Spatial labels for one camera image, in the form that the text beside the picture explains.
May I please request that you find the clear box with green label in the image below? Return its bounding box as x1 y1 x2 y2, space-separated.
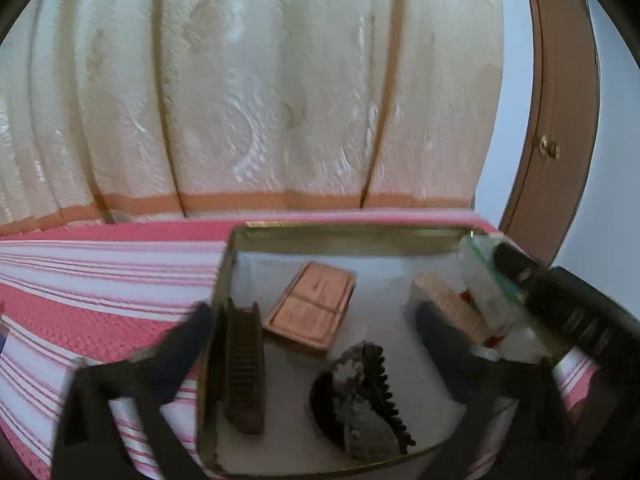
459 234 533 333

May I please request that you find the cream patterned curtain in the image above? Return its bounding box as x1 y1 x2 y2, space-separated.
0 0 503 236

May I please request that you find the brown wooden door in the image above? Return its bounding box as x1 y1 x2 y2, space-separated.
500 0 601 268

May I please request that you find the grey black hair claw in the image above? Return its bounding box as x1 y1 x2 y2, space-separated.
309 341 417 460

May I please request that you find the brass door handle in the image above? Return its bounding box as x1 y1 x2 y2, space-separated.
532 135 561 161

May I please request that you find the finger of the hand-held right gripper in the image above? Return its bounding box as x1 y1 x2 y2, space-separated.
492 244 551 311

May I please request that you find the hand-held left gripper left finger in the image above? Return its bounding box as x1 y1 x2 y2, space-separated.
52 301 217 480

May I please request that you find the copper compact case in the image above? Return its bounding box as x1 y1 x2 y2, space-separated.
262 261 358 358

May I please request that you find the gold metal tin box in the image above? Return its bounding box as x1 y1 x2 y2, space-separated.
197 222 556 477

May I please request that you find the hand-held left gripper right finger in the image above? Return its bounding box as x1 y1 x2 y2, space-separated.
415 302 568 480

